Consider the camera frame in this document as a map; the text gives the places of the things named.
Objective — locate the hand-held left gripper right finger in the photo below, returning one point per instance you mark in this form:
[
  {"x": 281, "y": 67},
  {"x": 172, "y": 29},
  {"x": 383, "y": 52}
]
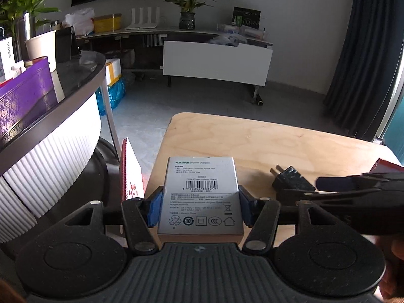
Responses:
[{"x": 246, "y": 208}]

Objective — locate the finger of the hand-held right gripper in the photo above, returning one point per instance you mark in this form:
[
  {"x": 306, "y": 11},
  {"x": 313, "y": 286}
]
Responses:
[
  {"x": 299, "y": 196},
  {"x": 331, "y": 183}
]

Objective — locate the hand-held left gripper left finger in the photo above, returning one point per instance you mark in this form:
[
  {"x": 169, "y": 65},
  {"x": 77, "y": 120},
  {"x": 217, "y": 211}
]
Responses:
[{"x": 154, "y": 208}]

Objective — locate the black plug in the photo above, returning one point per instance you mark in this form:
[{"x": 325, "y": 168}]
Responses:
[{"x": 290, "y": 178}]

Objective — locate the white power adapter box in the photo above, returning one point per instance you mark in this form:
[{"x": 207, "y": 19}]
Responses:
[{"x": 200, "y": 202}]

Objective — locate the person's right hand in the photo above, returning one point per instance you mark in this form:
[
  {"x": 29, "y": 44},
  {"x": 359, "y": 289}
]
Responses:
[{"x": 394, "y": 268}]

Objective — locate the red and white box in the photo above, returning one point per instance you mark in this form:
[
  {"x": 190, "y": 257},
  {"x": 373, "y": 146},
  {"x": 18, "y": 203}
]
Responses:
[{"x": 129, "y": 170}]

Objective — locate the teal panel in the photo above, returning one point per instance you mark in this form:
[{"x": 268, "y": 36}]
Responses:
[{"x": 398, "y": 132}]

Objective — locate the oval coffee table ribbed sides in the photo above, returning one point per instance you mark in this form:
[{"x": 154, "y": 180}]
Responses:
[{"x": 53, "y": 151}]

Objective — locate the blue plastic bag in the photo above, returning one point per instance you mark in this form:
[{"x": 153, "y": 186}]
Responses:
[{"x": 113, "y": 97}]

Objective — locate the dark curtain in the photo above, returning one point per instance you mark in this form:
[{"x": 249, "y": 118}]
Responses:
[{"x": 363, "y": 53}]

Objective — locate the yellow and white carton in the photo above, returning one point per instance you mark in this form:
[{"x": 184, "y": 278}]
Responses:
[{"x": 113, "y": 72}]

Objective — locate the white television console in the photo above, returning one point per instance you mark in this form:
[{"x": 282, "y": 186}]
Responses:
[{"x": 217, "y": 63}]

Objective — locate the clear plastic bag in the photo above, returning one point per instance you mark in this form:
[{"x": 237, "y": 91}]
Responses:
[{"x": 227, "y": 40}]

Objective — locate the purple tin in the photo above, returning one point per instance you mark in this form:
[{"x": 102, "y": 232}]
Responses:
[{"x": 28, "y": 94}]

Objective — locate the black stand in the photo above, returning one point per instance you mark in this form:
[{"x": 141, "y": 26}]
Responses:
[{"x": 66, "y": 44}]

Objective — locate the black and green box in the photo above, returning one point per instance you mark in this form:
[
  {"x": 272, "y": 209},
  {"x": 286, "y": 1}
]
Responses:
[{"x": 246, "y": 16}]

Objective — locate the white router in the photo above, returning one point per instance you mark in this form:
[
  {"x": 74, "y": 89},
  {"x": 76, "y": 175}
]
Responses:
[{"x": 142, "y": 20}]

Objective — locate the yellow box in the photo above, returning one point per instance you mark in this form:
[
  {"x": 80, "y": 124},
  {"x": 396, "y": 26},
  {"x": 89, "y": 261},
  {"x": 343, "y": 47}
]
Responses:
[{"x": 108, "y": 23}]

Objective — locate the paper cup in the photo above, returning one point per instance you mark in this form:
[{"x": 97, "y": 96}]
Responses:
[{"x": 41, "y": 49}]

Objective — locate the potted plant dark vase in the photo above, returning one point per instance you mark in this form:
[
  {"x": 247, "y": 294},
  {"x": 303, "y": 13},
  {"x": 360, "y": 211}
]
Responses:
[{"x": 187, "y": 9}]

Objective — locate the white plastic bag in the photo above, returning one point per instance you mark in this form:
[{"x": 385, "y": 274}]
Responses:
[{"x": 79, "y": 20}]

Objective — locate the white printed carton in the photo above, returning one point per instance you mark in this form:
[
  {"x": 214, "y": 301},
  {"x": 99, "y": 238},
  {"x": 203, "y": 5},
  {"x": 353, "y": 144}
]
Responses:
[{"x": 6, "y": 56}]

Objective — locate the green plant in metal vase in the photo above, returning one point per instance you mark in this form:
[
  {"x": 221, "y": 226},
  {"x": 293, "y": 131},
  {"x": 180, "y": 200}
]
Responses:
[{"x": 23, "y": 9}]

